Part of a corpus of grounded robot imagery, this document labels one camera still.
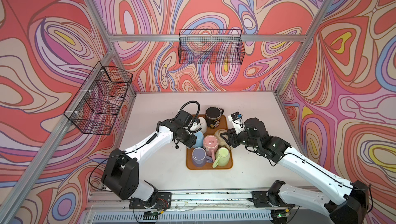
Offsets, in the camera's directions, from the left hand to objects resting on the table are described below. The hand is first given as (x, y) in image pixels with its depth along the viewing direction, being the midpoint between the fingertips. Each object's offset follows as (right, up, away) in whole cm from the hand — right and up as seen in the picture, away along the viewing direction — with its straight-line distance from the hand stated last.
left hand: (193, 139), depth 84 cm
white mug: (+5, +8, +7) cm, 12 cm away
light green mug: (+15, -8, -7) cm, 18 cm away
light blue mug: (+3, -1, -1) cm, 3 cm away
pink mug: (+9, -2, -3) cm, 10 cm away
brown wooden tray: (-2, -15, 0) cm, 15 cm away
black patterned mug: (+11, +12, +7) cm, 18 cm away
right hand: (+16, +3, -9) cm, 19 cm away
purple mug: (+3, -9, -3) cm, 10 cm away
